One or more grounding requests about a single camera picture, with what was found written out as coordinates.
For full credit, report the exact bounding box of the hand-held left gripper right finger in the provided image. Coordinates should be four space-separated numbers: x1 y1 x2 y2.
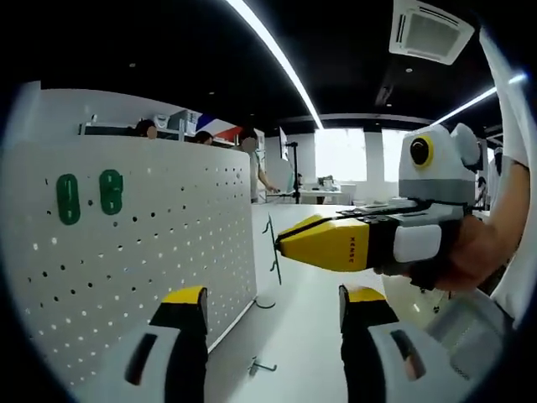
338 284 458 403

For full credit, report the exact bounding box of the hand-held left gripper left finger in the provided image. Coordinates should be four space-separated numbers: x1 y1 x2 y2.
98 285 210 403

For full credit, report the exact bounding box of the green hook assembly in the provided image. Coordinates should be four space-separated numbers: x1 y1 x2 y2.
55 173 82 226
247 356 279 377
99 169 125 216

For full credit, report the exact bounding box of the white perforated mounting plate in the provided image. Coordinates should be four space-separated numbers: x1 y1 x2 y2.
0 136 276 390

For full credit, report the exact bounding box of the person's right hand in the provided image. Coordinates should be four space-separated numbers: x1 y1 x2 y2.
373 214 511 293

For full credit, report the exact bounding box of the short ceiling light strip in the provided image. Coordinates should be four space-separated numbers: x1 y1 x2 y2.
431 86 498 127

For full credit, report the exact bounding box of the black tripod stand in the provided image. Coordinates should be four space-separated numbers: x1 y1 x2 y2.
272 140 304 206

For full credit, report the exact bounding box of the person's white shirt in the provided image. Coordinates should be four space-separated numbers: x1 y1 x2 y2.
477 24 537 328

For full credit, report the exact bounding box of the ceiling air conditioner unit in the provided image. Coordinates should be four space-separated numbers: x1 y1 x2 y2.
388 0 476 66

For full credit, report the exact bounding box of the long ceiling light strip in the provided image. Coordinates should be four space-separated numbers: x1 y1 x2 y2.
224 0 324 129

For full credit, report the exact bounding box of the metal shelving unit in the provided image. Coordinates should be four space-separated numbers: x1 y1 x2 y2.
79 109 198 138

